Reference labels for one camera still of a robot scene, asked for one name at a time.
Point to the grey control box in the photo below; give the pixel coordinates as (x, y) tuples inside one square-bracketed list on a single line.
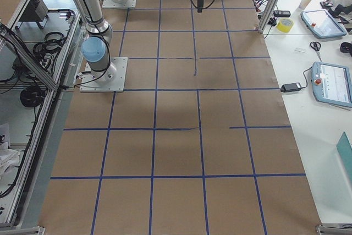
[(35, 11)]

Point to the black scissors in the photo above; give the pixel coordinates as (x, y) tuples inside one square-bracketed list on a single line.
[(315, 45)]

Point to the white paper cup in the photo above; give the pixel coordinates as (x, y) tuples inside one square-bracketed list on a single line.
[(304, 3)]

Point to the teach pendant far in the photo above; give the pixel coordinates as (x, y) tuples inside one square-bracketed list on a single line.
[(322, 24)]

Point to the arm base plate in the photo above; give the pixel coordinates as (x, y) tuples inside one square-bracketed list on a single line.
[(113, 79), (118, 4)]

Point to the teach pendant near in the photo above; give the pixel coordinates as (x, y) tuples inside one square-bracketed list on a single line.
[(331, 84)]

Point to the black remote device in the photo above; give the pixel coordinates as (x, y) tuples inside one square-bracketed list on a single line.
[(282, 13)]

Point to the black power adapter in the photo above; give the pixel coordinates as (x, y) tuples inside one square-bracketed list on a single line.
[(291, 87)]

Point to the yellow tape roll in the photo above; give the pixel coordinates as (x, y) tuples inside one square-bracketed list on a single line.
[(285, 25)]

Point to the teach pendant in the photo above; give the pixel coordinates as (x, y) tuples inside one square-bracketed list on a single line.
[(322, 24), (331, 84)]

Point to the green plastic sheet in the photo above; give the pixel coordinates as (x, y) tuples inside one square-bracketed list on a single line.
[(344, 150)]

